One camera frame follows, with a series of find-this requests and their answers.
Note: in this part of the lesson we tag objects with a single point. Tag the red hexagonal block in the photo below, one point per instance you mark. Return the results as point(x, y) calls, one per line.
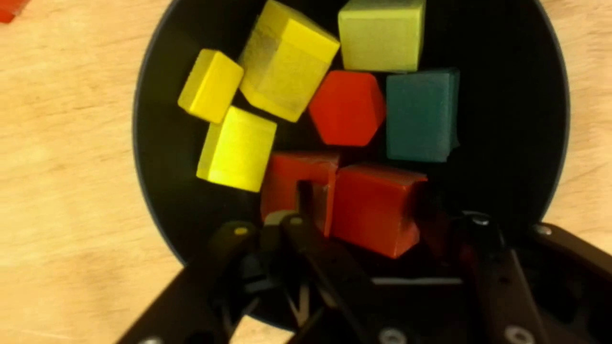
point(348, 110)

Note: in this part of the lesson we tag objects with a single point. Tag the small yellow block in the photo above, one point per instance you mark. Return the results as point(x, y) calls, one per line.
point(210, 87)

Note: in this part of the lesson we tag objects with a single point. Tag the teal green block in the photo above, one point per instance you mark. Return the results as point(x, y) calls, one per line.
point(420, 116)

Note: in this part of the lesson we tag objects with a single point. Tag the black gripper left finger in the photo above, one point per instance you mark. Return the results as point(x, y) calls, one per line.
point(311, 203)

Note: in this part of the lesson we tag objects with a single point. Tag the lime green block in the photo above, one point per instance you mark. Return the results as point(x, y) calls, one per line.
point(380, 35)

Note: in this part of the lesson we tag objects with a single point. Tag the large yellow block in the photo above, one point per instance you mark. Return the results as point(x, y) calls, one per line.
point(285, 60)

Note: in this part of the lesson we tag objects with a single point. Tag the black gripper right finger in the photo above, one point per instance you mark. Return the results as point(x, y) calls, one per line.
point(442, 232)

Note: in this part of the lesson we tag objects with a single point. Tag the dark red block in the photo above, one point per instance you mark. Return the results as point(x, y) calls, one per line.
point(285, 171)

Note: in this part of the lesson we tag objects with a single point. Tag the yellow cube block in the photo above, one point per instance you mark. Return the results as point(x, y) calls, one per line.
point(237, 150)

